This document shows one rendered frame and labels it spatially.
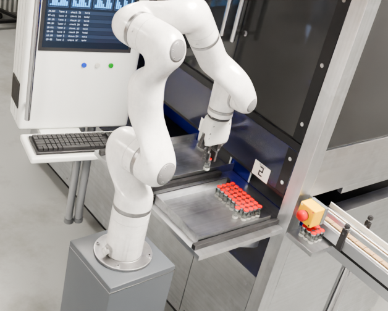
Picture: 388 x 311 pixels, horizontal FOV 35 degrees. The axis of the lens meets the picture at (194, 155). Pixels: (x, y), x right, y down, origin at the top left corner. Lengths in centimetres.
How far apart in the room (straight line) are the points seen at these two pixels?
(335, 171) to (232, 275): 63
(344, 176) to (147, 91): 100
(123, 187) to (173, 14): 54
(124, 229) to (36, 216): 171
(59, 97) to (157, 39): 122
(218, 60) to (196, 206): 67
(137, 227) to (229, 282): 82
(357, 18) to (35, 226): 217
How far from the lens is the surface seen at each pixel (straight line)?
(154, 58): 154
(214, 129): 200
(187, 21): 165
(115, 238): 193
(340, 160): 229
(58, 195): 375
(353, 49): 201
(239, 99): 186
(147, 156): 171
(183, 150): 262
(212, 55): 178
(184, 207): 226
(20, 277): 318
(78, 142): 264
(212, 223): 221
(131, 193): 184
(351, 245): 226
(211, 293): 274
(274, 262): 239
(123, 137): 181
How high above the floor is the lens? 214
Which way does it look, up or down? 29 degrees down
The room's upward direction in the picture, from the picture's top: 14 degrees clockwise
